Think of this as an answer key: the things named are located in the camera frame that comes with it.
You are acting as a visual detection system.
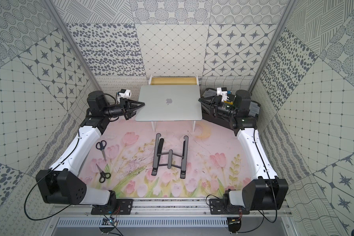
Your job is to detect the aluminium mounting rail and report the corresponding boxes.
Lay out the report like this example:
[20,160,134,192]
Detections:
[56,197,292,217]

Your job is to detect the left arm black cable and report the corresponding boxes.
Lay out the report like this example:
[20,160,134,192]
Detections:
[23,93,124,236]

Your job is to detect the white slotted cable duct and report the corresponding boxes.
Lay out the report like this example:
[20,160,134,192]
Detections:
[57,217,228,228]

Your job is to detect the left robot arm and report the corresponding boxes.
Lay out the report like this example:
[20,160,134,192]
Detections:
[36,90,145,208]

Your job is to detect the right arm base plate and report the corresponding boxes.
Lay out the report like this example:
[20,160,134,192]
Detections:
[206,198,250,215]

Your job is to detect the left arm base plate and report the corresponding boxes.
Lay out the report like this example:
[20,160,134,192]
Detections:
[90,199,134,216]

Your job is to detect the pink floral table mat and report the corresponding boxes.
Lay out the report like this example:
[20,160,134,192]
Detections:
[79,119,252,198]

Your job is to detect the black yellow toolbox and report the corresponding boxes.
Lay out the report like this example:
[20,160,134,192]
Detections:
[201,88,261,135]

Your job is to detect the silver laptop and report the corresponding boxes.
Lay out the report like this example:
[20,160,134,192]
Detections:
[135,85,202,122]

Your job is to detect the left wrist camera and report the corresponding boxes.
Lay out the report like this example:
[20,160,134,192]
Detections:
[116,89,131,102]

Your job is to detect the black scissors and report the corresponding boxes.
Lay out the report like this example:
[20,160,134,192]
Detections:
[96,164,111,183]
[96,140,107,161]

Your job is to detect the grey folding laptop stand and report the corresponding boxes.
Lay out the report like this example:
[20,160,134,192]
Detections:
[151,133,189,179]

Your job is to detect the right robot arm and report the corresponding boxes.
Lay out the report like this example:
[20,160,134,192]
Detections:
[199,88,288,211]

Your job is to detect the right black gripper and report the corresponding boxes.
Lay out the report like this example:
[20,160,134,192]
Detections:
[199,94,238,118]

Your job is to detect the black scissors lower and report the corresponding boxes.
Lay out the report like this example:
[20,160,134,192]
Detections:
[96,164,111,183]

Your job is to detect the black scissors upper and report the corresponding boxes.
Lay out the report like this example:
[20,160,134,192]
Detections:
[96,140,107,161]

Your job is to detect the white wooden shelf rack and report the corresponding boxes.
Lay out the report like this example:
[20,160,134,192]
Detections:
[148,76,199,131]

